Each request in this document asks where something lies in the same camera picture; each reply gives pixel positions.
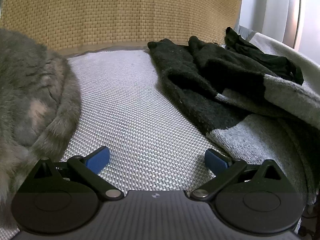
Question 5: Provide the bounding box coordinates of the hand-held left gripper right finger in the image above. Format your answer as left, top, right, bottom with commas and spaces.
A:
190, 148, 294, 201

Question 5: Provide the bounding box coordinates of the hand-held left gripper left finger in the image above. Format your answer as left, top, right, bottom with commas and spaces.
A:
20, 146, 125, 201

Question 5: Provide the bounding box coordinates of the grey and black knit sweater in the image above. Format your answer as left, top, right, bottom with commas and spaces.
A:
161, 65, 320, 205

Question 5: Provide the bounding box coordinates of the black thin garment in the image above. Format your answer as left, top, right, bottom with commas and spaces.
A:
224, 27, 304, 85

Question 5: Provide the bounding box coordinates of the grey woven bed mat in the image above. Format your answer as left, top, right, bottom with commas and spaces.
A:
0, 29, 320, 240

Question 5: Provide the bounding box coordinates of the grey tabby cat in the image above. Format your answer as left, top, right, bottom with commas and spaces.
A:
0, 28, 82, 205

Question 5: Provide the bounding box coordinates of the grey cloth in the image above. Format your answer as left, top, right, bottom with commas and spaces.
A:
235, 25, 260, 43

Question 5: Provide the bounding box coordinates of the silver grey tall panel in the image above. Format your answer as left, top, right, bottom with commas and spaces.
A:
260, 0, 320, 50

